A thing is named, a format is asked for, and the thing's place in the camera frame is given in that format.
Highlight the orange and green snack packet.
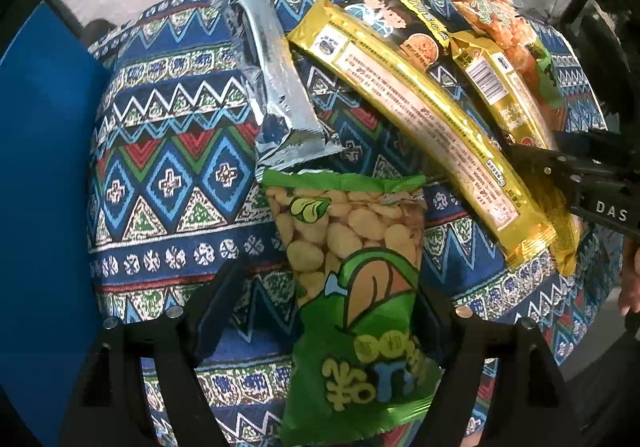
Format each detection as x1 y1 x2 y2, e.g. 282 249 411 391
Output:
450 0 568 112

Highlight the slim yellow biscuit packet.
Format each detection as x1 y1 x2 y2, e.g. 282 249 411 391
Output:
447 34 583 278

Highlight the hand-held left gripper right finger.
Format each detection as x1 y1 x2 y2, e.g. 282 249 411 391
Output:
417 283 583 447

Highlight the green pea snack packet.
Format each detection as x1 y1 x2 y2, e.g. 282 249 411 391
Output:
260 169 443 447

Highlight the black cartoon snack packet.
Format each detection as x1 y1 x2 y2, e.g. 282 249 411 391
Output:
342 0 468 72

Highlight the large yellow biscuit packet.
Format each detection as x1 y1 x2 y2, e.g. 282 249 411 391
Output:
287 0 556 270

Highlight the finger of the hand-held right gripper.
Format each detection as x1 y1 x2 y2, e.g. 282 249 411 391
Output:
502 143 576 198
550 129 640 162

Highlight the silver foil snack packet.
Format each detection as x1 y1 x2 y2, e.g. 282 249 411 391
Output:
212 0 343 172

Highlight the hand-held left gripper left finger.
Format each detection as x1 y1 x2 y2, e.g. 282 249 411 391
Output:
60 257 251 447

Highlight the blue cardboard box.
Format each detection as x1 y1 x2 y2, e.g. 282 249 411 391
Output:
0 2 113 447

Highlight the person's right hand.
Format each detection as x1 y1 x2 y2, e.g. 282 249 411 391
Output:
618 244 640 317

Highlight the blue patterned tablecloth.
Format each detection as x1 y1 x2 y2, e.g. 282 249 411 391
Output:
85 0 616 447

